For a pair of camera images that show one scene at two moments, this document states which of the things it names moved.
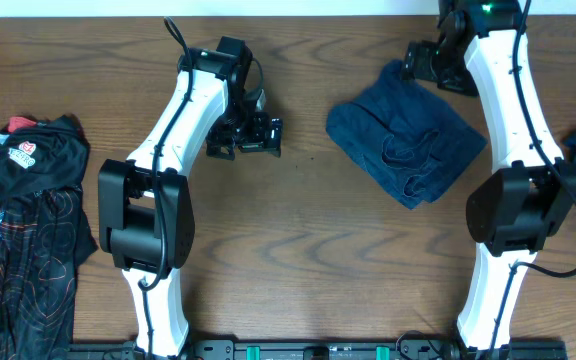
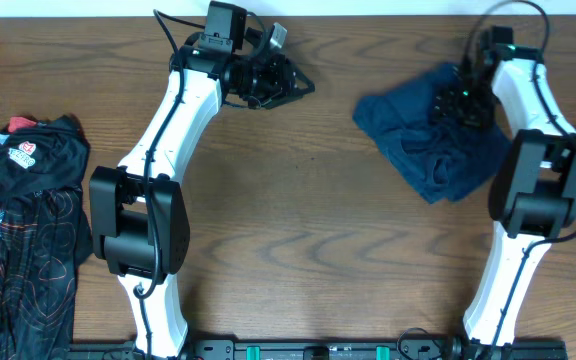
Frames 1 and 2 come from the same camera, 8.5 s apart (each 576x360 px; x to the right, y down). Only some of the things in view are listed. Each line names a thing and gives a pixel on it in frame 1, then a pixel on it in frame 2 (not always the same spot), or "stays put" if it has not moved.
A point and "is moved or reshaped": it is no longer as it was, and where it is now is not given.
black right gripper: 418,65 → 442,105
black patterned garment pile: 27,233 stays put
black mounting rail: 323,350 stays put
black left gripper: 257,142 → 279,85
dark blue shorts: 405,134 is moved or reshaped
